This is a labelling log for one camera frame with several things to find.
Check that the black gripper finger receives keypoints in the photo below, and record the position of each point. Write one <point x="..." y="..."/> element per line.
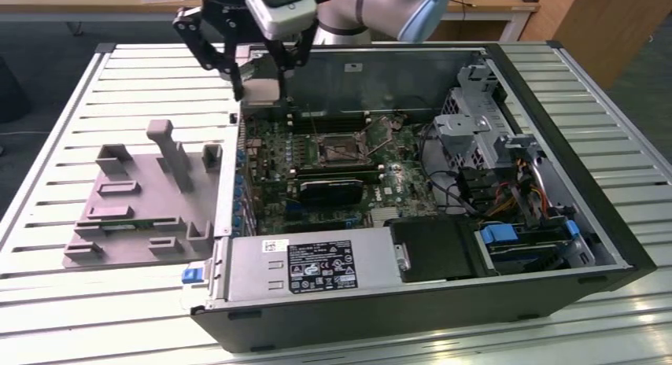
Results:
<point x="283" y="62"/>
<point x="205" y="46"/>

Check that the silver CPU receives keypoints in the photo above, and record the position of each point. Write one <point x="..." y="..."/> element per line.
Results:
<point x="261" y="91"/>

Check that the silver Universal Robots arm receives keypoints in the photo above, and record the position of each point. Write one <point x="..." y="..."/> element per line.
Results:
<point x="347" y="11"/>

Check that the black RAM slot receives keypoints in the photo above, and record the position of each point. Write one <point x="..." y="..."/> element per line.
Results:
<point x="339" y="175"/>
<point x="325" y="127"/>
<point x="325" y="119"/>
<point x="336" y="168"/>

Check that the CPU socket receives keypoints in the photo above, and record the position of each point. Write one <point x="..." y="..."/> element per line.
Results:
<point x="339" y="152"/>

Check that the metal locking lever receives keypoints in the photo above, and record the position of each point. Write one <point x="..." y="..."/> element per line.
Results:
<point x="316" y="131"/>

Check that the wooden desk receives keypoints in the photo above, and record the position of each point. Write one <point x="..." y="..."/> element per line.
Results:
<point x="80" y="4"/>

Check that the green motherboard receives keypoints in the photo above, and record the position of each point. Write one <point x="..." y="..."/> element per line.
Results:
<point x="273" y="176"/>

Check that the grey parts rack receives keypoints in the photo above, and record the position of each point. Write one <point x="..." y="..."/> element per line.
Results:
<point x="158" y="176"/>

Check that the grey metal drive cage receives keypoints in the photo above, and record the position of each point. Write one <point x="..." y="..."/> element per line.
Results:
<point x="472" y="137"/>

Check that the small silver heatsink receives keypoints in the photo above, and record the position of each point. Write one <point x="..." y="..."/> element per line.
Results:
<point x="384" y="215"/>

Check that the green RAM stick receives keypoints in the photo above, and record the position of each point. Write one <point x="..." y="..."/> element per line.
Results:
<point x="132" y="223"/>

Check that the silver power supply with label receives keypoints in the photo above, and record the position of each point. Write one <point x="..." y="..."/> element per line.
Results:
<point x="252" y="270"/>

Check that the black plastic shroud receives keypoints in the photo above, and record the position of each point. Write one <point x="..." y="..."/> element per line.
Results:
<point x="436" y="247"/>

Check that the blue case latch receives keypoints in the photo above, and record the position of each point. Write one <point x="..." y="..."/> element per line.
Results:
<point x="192" y="274"/>

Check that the hard disk in blue carrier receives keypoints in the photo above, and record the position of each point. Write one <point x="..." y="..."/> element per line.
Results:
<point x="499" y="235"/>

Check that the brown wooden cabinet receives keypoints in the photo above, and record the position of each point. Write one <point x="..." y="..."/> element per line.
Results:
<point x="615" y="26"/>

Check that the black open PC case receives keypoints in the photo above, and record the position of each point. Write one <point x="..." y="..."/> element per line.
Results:
<point x="368" y="325"/>

